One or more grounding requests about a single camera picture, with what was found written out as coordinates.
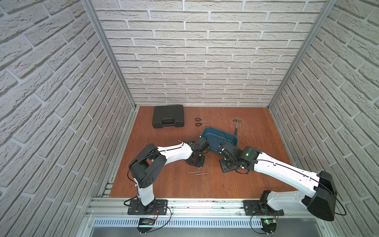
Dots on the right controller board green light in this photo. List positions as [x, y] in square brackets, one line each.
[268, 223]

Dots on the aluminium front rail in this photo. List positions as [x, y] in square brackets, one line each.
[177, 207]

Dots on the black handled scissors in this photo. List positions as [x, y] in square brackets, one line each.
[200, 122]

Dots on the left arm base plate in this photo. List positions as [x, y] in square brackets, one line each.
[157, 207]

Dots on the teal plastic storage box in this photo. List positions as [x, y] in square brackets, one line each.
[216, 136]

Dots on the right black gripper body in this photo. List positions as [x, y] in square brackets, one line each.
[226, 166]

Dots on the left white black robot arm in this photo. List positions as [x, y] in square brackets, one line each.
[149, 163]

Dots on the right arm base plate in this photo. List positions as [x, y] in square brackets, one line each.
[252, 207]

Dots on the left controller board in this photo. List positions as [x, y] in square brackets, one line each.
[143, 222]

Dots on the hammer with black handle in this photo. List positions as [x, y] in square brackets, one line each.
[237, 123]

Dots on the black plastic tool case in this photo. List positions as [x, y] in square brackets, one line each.
[166, 116]

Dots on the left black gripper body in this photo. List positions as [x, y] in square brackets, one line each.
[196, 159]

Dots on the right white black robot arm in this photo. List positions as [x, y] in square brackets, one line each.
[314, 192]

